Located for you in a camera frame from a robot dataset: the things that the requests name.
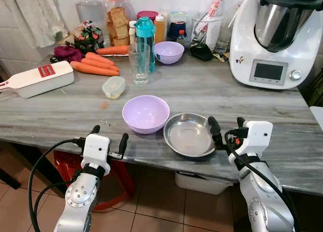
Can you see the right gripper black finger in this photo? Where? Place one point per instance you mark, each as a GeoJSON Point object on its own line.
{"type": "Point", "coordinates": [215, 130]}
{"type": "Point", "coordinates": [241, 122]}

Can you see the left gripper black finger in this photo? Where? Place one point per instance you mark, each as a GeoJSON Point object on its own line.
{"type": "Point", "coordinates": [95, 130]}
{"type": "Point", "coordinates": [123, 143]}

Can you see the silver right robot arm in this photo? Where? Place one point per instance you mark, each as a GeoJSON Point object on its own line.
{"type": "Point", "coordinates": [265, 201]}

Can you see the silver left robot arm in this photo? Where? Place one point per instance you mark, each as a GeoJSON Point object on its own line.
{"type": "Point", "coordinates": [75, 207]}

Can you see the red plastic stool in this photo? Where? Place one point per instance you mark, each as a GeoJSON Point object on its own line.
{"type": "Point", "coordinates": [118, 174]}

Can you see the large purple plastic bowl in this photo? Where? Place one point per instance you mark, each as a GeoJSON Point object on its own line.
{"type": "Point", "coordinates": [146, 115]}

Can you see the small lidded plastic container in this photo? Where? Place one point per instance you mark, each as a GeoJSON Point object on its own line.
{"type": "Point", "coordinates": [113, 88]}

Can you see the white plastic bin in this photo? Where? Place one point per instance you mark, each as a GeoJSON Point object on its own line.
{"type": "Point", "coordinates": [202, 184]}

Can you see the orange carrot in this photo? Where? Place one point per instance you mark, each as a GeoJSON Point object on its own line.
{"type": "Point", "coordinates": [91, 69]}
{"type": "Point", "coordinates": [111, 50]}
{"type": "Point", "coordinates": [98, 58]}
{"type": "Point", "coordinates": [105, 66]}

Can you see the white food processor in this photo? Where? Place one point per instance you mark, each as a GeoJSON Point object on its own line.
{"type": "Point", "coordinates": [247, 50]}

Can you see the white slicer box red label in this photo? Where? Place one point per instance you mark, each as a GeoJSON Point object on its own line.
{"type": "Point", "coordinates": [40, 80]}

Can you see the white side table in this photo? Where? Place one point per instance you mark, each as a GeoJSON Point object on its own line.
{"type": "Point", "coordinates": [318, 116]}

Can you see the clear drinking glass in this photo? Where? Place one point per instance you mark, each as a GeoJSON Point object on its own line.
{"type": "Point", "coordinates": [139, 65]}

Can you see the black dish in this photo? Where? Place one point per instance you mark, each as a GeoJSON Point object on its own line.
{"type": "Point", "coordinates": [201, 52]}

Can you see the green object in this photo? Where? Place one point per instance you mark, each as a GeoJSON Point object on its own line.
{"type": "Point", "coordinates": [315, 91]}

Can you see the dark purple vegetable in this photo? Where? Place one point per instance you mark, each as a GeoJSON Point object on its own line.
{"type": "Point", "coordinates": [68, 53]}

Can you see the small purple plastic bowl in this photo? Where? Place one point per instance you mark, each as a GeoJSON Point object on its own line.
{"type": "Point", "coordinates": [169, 52]}

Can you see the colourful snack bag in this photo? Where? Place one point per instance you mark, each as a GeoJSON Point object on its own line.
{"type": "Point", "coordinates": [88, 38]}

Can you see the clear utensil container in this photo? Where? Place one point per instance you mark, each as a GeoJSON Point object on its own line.
{"type": "Point", "coordinates": [209, 34]}

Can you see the small red capped bottle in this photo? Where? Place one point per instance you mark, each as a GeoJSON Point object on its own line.
{"type": "Point", "coordinates": [181, 39]}

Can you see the red lidded cracker jar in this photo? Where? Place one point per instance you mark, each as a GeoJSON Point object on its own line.
{"type": "Point", "coordinates": [117, 22]}

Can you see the teal water bottle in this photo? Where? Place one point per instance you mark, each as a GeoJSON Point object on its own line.
{"type": "Point", "coordinates": [145, 30]}

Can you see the dark blue jar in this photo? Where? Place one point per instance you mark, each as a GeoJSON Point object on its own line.
{"type": "Point", "coordinates": [176, 24]}

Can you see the orange squeeze bottle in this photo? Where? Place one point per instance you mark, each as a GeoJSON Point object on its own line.
{"type": "Point", "coordinates": [160, 30]}

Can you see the red and white package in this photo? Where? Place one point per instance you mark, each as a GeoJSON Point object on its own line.
{"type": "Point", "coordinates": [215, 6]}

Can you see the clear jar white lid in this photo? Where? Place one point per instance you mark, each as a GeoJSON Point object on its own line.
{"type": "Point", "coordinates": [90, 10]}

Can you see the magenta plastic container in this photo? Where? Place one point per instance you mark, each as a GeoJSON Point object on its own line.
{"type": "Point", "coordinates": [147, 14]}

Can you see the hanging beige cloth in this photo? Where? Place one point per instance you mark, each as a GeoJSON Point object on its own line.
{"type": "Point", "coordinates": [38, 15]}

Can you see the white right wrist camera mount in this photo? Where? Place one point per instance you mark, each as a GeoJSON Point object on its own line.
{"type": "Point", "coordinates": [258, 136]}

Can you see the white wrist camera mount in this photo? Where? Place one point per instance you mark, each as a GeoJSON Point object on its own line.
{"type": "Point", "coordinates": [258, 136]}
{"type": "Point", "coordinates": [96, 151]}

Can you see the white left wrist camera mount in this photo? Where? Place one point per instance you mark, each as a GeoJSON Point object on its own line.
{"type": "Point", "coordinates": [96, 151]}

